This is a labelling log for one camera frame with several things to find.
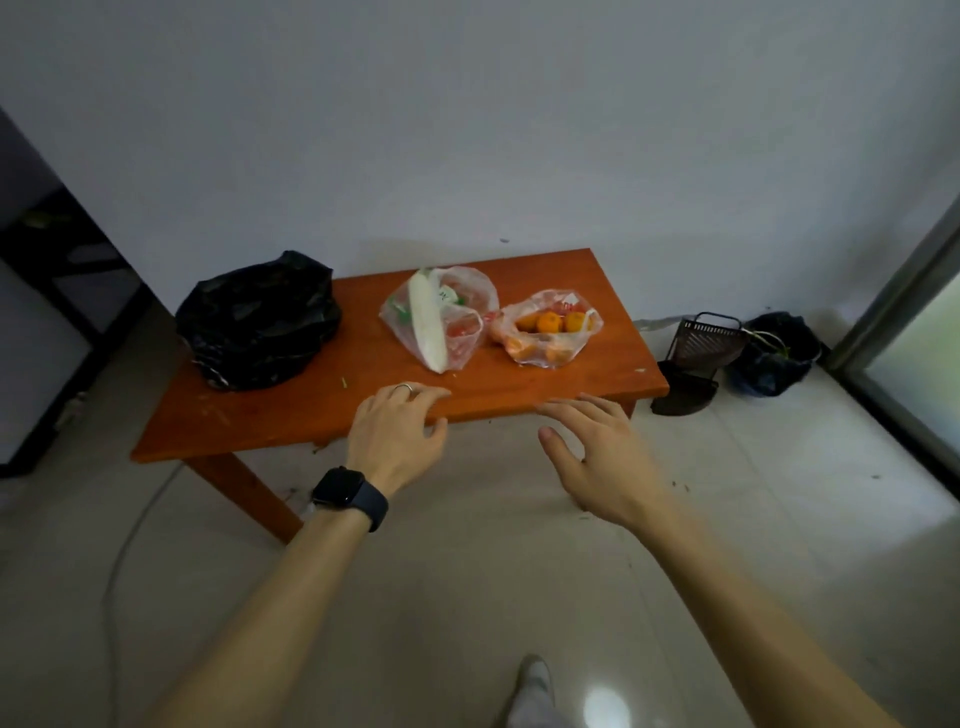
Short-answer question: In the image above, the person's left hand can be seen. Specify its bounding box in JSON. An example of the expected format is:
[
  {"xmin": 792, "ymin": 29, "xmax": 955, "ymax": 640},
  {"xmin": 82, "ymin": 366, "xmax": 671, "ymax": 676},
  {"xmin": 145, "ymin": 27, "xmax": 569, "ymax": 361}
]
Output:
[{"xmin": 345, "ymin": 382, "xmax": 453, "ymax": 497}]

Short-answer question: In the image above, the person's right hand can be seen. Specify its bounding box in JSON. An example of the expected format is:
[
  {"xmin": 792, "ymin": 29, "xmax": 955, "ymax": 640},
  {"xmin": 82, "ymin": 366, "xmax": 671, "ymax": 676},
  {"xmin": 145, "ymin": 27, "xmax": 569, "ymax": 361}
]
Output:
[{"xmin": 534, "ymin": 393, "xmax": 667, "ymax": 531}]

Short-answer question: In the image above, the person's left forearm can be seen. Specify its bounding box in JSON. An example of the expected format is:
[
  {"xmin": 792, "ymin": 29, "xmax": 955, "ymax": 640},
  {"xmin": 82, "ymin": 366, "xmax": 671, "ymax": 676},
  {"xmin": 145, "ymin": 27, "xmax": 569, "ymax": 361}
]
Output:
[{"xmin": 146, "ymin": 501, "xmax": 376, "ymax": 728}]

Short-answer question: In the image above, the person's right forearm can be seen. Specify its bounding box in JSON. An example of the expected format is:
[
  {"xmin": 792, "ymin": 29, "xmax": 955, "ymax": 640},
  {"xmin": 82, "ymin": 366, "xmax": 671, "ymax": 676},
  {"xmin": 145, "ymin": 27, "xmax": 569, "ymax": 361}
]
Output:
[{"xmin": 636, "ymin": 487, "xmax": 903, "ymax": 728}]

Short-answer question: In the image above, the orange-brown wooden table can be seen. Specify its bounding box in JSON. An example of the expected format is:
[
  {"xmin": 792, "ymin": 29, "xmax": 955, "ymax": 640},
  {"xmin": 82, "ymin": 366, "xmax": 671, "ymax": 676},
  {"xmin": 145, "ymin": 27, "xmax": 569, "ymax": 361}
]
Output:
[{"xmin": 131, "ymin": 248, "xmax": 670, "ymax": 546}]

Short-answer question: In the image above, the black smartwatch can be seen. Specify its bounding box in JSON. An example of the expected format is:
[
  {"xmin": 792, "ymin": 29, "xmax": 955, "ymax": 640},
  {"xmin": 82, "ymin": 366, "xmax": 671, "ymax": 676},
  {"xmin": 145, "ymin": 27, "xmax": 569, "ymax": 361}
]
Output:
[{"xmin": 310, "ymin": 465, "xmax": 390, "ymax": 534}]

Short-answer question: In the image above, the clear plastic fruit bag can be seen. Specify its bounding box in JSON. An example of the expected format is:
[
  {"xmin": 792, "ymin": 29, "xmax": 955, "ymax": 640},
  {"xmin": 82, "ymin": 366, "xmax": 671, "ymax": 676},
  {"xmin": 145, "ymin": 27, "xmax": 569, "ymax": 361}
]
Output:
[{"xmin": 488, "ymin": 288, "xmax": 605, "ymax": 370}]

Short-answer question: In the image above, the white radish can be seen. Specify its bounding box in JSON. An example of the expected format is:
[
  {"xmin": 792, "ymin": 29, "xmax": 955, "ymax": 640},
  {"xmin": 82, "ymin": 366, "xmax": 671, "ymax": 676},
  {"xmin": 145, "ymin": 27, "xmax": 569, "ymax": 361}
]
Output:
[{"xmin": 406, "ymin": 269, "xmax": 452, "ymax": 375}]

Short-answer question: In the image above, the black dustpan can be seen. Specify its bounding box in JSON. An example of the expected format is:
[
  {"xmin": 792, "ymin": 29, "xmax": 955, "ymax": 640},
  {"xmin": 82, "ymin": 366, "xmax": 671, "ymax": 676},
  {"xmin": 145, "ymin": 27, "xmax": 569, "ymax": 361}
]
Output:
[{"xmin": 650, "ymin": 360, "xmax": 721, "ymax": 417}]

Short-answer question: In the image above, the clear plastic vegetable bag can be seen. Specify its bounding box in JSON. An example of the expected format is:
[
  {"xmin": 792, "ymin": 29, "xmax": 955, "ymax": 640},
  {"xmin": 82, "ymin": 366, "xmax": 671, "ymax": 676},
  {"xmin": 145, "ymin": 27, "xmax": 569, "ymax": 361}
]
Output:
[{"xmin": 378, "ymin": 265, "xmax": 501, "ymax": 374}]

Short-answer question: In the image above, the black mesh basket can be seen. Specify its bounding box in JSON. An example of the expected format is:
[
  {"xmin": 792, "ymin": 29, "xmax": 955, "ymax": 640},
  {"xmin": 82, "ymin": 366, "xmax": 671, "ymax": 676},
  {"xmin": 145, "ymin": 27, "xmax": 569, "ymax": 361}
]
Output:
[{"xmin": 666, "ymin": 312, "xmax": 748, "ymax": 382}]

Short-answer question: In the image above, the black plastic bag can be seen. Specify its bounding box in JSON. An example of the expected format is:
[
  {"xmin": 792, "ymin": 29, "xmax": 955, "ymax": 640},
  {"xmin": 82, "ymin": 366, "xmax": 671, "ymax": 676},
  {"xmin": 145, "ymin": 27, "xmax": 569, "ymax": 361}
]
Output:
[{"xmin": 174, "ymin": 250, "xmax": 344, "ymax": 393}]

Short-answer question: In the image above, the person's grey shoe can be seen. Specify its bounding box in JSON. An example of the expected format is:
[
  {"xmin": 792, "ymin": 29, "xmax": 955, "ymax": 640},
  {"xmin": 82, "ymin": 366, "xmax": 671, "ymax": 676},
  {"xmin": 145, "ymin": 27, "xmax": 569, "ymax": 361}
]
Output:
[{"xmin": 502, "ymin": 654, "xmax": 577, "ymax": 728}]

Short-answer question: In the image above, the dark garbage bag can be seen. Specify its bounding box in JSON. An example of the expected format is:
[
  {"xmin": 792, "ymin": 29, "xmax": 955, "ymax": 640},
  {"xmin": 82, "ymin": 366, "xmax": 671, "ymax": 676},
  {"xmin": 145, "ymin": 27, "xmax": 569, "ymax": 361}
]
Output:
[{"xmin": 726, "ymin": 311, "xmax": 825, "ymax": 399}]

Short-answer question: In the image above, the grey floor cable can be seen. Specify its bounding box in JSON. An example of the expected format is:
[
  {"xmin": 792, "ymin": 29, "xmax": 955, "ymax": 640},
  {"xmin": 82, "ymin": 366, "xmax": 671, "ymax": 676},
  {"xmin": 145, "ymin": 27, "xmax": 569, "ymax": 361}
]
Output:
[{"xmin": 100, "ymin": 460, "xmax": 186, "ymax": 728}]

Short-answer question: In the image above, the grey sliding door frame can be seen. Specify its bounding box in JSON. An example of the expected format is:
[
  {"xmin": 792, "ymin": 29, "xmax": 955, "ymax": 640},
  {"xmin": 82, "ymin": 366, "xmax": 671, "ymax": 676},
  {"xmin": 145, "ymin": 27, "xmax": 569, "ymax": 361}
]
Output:
[{"xmin": 823, "ymin": 193, "xmax": 960, "ymax": 502}]

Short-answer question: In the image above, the black furniture frame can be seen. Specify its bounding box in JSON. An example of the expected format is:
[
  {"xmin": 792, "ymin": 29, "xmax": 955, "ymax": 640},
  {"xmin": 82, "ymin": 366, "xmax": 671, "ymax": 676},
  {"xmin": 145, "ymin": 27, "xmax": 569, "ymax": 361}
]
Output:
[{"xmin": 0, "ymin": 108, "xmax": 156, "ymax": 481}]

